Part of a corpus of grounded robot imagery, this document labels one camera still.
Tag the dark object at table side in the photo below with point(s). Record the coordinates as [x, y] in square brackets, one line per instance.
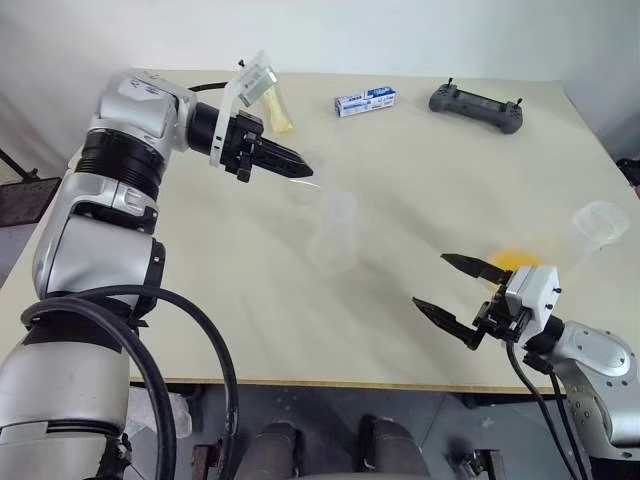
[630, 172]

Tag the dark rounded shape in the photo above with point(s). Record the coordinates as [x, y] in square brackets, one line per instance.
[275, 452]
[392, 450]

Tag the clear plastic cup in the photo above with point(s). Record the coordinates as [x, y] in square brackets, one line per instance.
[600, 222]

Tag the grey handheld remote controller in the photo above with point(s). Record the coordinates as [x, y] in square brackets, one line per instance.
[475, 106]

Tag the crumpled clear plastic bag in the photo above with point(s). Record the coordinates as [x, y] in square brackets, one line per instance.
[175, 412]

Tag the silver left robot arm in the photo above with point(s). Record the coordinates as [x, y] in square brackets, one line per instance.
[65, 250]

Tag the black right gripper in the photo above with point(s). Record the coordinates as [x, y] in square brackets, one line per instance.
[500, 317]

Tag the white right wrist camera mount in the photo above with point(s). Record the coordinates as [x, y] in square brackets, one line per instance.
[532, 295]

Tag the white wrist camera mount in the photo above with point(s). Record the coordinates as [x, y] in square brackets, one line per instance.
[532, 295]
[254, 82]

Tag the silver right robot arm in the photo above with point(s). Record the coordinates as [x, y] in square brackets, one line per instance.
[595, 350]

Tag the white box with blue print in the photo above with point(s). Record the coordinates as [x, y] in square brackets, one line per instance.
[365, 101]

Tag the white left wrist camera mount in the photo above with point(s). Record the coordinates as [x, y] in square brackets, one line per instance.
[254, 82]

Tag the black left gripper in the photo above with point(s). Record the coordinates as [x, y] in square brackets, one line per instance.
[242, 137]

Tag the clear cup with orange liquid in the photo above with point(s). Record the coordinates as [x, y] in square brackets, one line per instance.
[520, 259]

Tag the dark metal stand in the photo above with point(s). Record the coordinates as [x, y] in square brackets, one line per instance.
[27, 192]

